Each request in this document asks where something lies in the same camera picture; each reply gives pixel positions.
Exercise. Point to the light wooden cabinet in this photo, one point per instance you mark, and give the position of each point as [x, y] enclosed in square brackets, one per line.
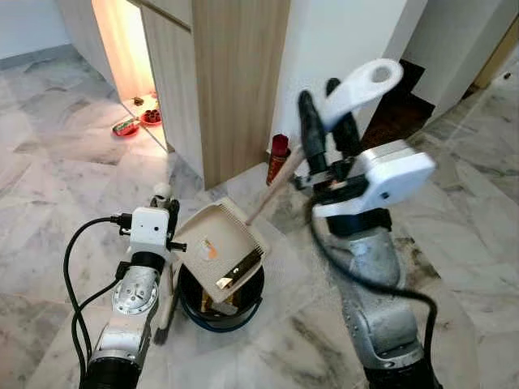
[235, 81]

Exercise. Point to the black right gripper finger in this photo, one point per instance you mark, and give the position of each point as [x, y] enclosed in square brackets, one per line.
[349, 142]
[312, 134]

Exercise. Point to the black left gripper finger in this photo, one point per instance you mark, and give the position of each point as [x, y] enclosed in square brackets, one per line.
[173, 208]

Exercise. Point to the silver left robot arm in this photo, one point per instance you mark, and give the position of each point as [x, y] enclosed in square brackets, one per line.
[130, 300]

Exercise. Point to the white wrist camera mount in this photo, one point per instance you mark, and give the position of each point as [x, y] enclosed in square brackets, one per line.
[389, 178]
[150, 231]

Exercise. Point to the black round waste bin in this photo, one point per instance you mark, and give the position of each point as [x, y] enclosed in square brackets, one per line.
[243, 312]

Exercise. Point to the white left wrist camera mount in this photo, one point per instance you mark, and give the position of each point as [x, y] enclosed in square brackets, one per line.
[150, 231]

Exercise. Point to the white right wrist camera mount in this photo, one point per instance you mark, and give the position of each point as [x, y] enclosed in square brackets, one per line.
[389, 178]

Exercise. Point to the red incense stick can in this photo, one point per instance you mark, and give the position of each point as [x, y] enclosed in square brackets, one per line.
[277, 166]

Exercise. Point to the red bowl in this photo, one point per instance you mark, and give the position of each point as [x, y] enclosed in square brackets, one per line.
[125, 128]
[151, 118]

